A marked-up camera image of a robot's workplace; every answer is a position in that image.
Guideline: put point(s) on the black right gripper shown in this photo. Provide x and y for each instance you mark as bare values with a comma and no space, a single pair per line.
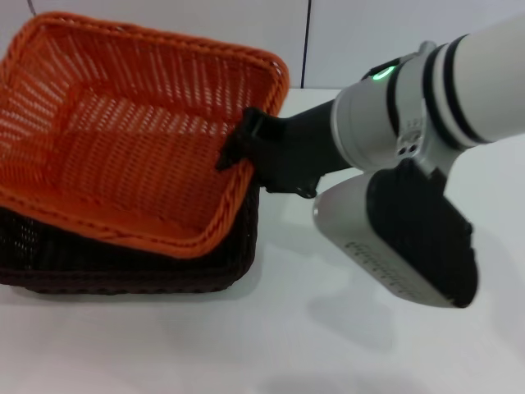
295,152

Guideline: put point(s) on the dark brown wicker basket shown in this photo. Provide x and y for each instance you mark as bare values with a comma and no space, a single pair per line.
229,271

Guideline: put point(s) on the orange wicker basket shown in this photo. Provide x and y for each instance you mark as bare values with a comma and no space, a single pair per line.
123,143

